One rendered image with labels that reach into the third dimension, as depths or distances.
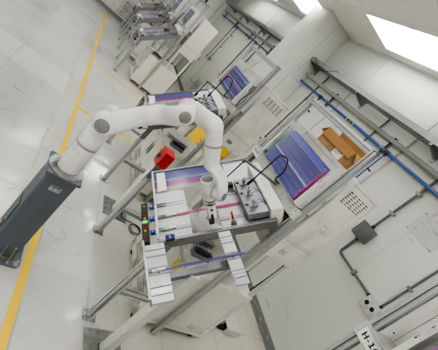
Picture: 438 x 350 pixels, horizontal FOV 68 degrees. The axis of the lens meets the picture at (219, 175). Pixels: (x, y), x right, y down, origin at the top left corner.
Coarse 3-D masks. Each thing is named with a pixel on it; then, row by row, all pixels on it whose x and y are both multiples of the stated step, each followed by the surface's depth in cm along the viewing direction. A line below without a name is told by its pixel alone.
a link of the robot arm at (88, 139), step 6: (102, 108) 157; (108, 108) 157; (114, 108) 160; (90, 126) 162; (84, 132) 159; (90, 132) 160; (78, 138) 160; (84, 138) 158; (90, 138) 159; (96, 138) 161; (102, 138) 164; (84, 144) 159; (90, 144) 159; (96, 144) 161; (102, 144) 165; (90, 150) 161; (96, 150) 164
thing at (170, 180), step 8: (192, 168) 237; (200, 168) 237; (160, 176) 231; (168, 176) 230; (176, 176) 230; (184, 176) 230; (192, 176) 229; (200, 176) 229; (160, 184) 224; (168, 184) 223; (176, 184) 223; (184, 184) 223; (192, 184) 222
